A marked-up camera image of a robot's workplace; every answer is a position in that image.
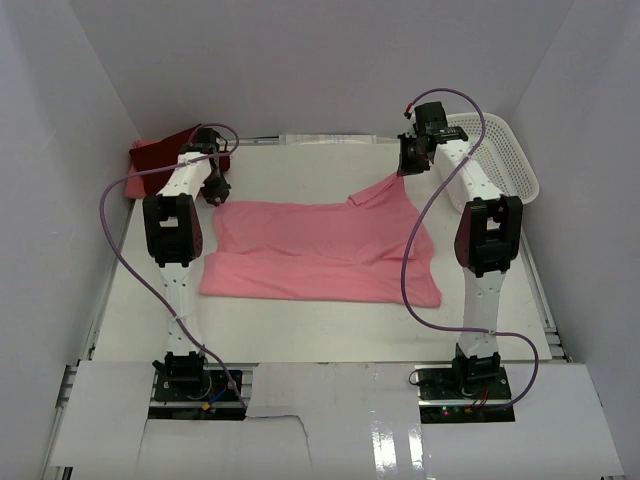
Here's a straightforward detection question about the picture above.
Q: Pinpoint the folded salmon t shirt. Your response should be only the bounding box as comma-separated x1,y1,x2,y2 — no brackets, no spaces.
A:
125,140,171,199

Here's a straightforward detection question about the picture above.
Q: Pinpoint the folded dark red t shirt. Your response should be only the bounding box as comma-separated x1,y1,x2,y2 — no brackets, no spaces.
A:
129,125,220,173

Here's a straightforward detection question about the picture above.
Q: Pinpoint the pink t shirt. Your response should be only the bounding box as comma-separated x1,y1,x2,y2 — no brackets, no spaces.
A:
199,174,442,308

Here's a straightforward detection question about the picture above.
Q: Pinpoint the white perforated plastic basket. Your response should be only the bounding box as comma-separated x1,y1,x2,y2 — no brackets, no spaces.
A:
447,112,540,213

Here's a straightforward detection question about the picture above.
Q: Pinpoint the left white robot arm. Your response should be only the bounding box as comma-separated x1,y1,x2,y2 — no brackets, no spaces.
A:
137,125,230,400

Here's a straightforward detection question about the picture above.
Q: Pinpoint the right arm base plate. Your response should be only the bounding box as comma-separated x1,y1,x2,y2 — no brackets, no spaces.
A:
408,367,516,425

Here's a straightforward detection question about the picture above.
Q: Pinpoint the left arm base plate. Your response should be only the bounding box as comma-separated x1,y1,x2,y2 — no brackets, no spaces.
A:
148,352,253,421

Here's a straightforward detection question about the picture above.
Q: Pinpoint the white paper sheet front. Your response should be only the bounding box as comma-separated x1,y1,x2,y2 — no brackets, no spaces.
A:
50,362,623,479

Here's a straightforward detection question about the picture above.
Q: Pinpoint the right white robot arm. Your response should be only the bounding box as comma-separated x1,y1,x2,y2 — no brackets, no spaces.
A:
398,102,523,401

